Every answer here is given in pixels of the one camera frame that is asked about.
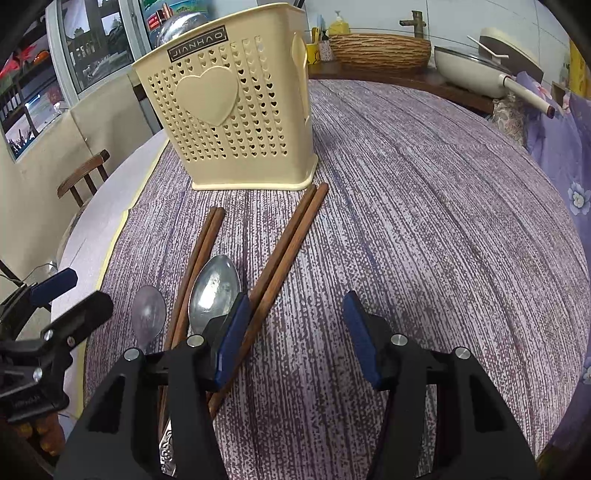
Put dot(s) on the beige patterned cloth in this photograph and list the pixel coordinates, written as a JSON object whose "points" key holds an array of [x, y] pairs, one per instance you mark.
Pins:
{"points": [[508, 120]]}

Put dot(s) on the purple striped tablecloth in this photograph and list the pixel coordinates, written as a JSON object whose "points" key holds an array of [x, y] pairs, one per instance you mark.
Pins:
{"points": [[415, 221]]}

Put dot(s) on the shiny silver spoon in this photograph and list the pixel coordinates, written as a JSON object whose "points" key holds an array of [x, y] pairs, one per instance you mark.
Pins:
{"points": [[214, 288]]}

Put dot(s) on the wooden counter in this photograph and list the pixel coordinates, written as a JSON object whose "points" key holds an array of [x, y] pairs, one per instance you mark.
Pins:
{"points": [[415, 83]]}

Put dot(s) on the purple floral cloth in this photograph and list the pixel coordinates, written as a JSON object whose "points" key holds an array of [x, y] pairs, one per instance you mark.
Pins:
{"points": [[563, 152]]}

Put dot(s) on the white frying pan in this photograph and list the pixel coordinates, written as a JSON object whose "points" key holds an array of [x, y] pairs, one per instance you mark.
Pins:
{"points": [[466, 71]]}

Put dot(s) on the yellow soap dispenser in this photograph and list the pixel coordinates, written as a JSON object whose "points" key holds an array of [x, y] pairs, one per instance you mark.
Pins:
{"points": [[339, 25]]}

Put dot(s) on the aluminium sliding window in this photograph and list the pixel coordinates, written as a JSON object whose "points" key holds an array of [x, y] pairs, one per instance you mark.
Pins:
{"points": [[69, 55]]}

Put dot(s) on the yellow cup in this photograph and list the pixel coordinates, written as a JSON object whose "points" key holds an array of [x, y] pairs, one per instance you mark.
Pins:
{"points": [[314, 50]]}

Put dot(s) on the small patterned bottle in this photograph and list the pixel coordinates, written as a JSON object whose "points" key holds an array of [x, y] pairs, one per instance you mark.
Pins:
{"points": [[326, 48]]}

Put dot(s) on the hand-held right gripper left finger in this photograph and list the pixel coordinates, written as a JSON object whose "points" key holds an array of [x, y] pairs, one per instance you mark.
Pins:
{"points": [[231, 341]]}

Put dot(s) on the bronze faucet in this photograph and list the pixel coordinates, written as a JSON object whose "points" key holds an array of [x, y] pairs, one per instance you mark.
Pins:
{"points": [[415, 23]]}

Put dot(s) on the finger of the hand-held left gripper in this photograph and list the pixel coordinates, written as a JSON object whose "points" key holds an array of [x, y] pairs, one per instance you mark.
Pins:
{"points": [[55, 284], [83, 314]]}

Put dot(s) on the wooden chair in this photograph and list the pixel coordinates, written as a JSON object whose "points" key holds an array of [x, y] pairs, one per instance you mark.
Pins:
{"points": [[83, 177]]}

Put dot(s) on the brown and white rice cooker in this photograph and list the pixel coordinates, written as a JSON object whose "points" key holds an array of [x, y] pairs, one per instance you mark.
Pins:
{"points": [[512, 46]]}

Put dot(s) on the beige cover panel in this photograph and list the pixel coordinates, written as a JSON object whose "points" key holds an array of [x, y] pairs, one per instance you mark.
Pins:
{"points": [[55, 184]]}

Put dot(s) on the white rice spoon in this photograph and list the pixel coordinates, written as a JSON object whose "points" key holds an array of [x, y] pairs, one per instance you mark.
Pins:
{"points": [[489, 48]]}

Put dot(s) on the cream plastic utensil basket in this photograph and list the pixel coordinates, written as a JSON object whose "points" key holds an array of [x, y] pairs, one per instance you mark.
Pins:
{"points": [[217, 115]]}

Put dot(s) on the woven brown basin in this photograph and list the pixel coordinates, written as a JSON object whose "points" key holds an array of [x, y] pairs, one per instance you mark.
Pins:
{"points": [[381, 53]]}

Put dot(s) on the white table cover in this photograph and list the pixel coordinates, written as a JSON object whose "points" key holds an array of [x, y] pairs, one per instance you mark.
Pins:
{"points": [[106, 212]]}

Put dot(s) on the person's left hand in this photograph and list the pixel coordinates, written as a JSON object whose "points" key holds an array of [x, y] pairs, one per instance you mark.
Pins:
{"points": [[46, 434]]}

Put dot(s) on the grey matte spoon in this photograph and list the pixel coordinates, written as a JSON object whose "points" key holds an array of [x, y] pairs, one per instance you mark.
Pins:
{"points": [[148, 309]]}

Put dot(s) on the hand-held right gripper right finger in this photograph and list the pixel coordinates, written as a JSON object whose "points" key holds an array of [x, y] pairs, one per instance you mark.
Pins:
{"points": [[362, 339]]}

